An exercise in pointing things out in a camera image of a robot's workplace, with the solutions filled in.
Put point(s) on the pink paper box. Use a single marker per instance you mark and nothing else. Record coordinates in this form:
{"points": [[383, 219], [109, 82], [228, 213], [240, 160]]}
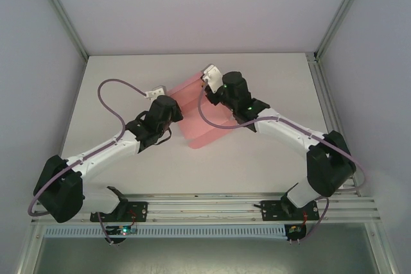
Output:
{"points": [[205, 116]]}

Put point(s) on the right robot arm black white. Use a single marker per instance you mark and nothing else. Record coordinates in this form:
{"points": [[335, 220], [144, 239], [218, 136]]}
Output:
{"points": [[289, 133]]}

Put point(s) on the circuit board with green light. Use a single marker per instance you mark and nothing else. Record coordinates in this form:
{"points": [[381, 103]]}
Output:
{"points": [[123, 230]]}

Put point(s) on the grey metal panel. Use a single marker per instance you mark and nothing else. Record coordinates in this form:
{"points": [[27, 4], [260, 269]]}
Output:
{"points": [[205, 256]]}

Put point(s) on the small circuit board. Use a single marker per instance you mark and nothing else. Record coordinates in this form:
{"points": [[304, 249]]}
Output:
{"points": [[294, 229]]}

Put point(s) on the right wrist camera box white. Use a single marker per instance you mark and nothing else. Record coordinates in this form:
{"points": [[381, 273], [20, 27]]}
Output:
{"points": [[212, 76]]}

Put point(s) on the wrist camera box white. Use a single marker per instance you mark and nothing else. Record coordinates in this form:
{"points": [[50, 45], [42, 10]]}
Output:
{"points": [[212, 76], [155, 92]]}

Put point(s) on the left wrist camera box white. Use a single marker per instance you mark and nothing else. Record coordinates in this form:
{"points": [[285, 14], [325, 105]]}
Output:
{"points": [[155, 92]]}

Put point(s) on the aluminium side rail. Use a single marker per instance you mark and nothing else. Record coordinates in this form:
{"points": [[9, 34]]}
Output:
{"points": [[324, 94]]}

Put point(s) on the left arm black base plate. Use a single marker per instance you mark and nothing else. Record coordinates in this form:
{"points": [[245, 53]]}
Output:
{"points": [[138, 211]]}

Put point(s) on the aluminium mounting rail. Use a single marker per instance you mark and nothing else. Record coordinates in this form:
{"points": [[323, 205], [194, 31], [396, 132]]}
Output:
{"points": [[205, 211]]}

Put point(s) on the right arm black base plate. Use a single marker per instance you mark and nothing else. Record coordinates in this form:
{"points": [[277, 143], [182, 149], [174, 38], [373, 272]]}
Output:
{"points": [[273, 210]]}

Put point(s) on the aluminium frame post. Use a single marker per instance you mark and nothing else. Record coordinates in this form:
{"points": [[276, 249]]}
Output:
{"points": [[61, 11], [342, 11]]}

